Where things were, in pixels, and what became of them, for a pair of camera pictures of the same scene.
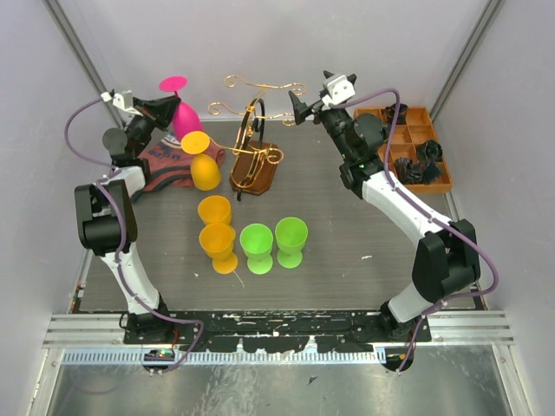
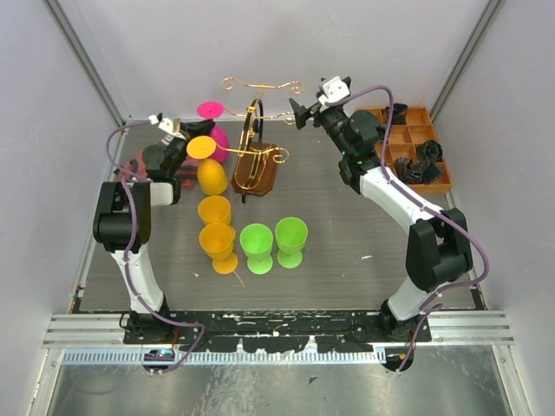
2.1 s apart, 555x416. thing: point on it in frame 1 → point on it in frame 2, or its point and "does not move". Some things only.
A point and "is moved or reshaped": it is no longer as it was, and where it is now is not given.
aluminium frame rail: [94, 330] does not move
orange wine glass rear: [215, 209] does not move
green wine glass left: [257, 241] does not move
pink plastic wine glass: [186, 119] → [211, 109]
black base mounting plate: [347, 330] does not move
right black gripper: [300, 109] does not move
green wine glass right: [290, 234] does not move
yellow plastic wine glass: [205, 172] is moved or reshaped
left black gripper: [162, 110] → [198, 128]
